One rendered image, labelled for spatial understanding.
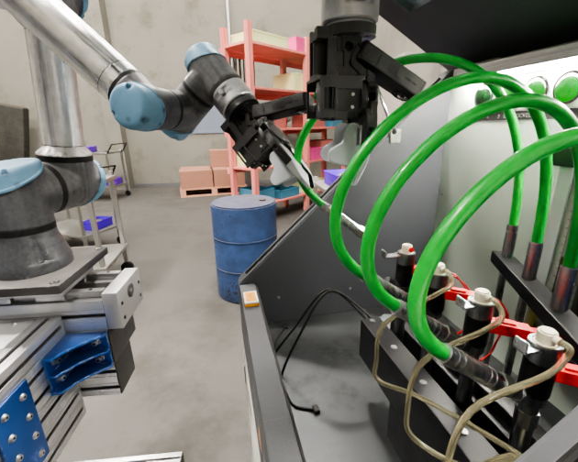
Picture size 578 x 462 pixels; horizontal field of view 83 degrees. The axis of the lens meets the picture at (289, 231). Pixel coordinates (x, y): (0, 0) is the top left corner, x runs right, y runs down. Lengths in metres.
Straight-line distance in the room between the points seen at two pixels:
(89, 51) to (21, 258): 0.43
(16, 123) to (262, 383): 8.49
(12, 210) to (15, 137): 8.03
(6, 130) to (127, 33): 3.13
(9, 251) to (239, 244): 1.75
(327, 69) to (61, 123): 0.64
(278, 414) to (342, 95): 0.44
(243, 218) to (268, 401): 1.93
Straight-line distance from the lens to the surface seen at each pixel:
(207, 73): 0.71
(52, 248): 0.87
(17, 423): 0.81
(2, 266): 0.88
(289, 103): 0.63
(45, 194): 0.87
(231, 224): 2.41
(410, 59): 0.61
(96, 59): 0.68
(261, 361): 0.60
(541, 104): 0.42
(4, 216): 0.86
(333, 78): 0.47
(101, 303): 0.83
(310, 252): 0.85
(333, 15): 0.50
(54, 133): 0.93
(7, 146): 8.95
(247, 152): 0.63
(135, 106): 0.61
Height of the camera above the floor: 1.33
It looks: 18 degrees down
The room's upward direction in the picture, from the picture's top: 1 degrees counter-clockwise
